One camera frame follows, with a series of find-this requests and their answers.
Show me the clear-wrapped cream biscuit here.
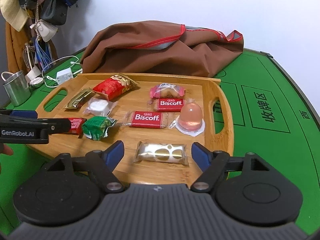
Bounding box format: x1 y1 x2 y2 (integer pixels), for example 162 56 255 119
134 141 189 166

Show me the green snack packet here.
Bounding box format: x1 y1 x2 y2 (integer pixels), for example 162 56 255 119
81 116 117 141

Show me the gold foil snack packet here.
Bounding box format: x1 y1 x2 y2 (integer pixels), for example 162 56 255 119
65 88 93 110

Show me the red nut bar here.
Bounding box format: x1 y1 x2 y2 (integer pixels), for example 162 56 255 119
67 118 87 135

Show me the pink jelly cup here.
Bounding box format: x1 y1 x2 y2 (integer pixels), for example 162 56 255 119
176 102 205 137

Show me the clear-wrapped white cake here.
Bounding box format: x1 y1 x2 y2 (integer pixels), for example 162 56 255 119
84 98 117 117

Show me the red Biscoff biscuit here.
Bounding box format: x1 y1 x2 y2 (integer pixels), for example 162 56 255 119
122 111 174 129
149 98 194 112

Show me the red pistachio snack bag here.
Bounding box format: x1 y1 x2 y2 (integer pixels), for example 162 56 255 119
92 73 139 101

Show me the pink pastry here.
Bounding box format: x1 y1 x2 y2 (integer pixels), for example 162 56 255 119
150 83 185 99

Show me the person left hand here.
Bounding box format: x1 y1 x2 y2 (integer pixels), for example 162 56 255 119
0 143 14 155

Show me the steel mug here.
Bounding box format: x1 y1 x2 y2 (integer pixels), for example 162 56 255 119
1 70 31 107

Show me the small round white lid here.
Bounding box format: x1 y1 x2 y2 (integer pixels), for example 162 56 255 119
29 77 44 88

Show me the white paper bag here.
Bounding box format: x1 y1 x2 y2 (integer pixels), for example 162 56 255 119
24 43 41 82

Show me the white power adapter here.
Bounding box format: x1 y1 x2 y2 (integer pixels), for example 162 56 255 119
56 68 73 85

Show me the bamboo serving tray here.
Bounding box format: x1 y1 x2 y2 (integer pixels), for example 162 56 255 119
30 73 234 185

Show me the orange coat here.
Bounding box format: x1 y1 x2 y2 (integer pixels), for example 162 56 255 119
5 23 31 74

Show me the small white beige purse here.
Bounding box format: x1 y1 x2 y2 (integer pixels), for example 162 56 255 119
30 20 58 42

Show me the beige hat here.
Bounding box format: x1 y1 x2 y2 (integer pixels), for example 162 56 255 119
1 0 28 31

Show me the black hanging bag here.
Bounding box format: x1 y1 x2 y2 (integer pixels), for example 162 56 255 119
40 0 68 25

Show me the brown cloth bag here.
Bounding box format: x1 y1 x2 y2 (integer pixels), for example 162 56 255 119
80 21 244 77

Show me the white charger cable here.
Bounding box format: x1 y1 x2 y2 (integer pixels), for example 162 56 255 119
41 55 83 88

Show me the blue lanyard bundle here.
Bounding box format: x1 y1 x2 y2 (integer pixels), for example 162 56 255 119
34 38 54 72

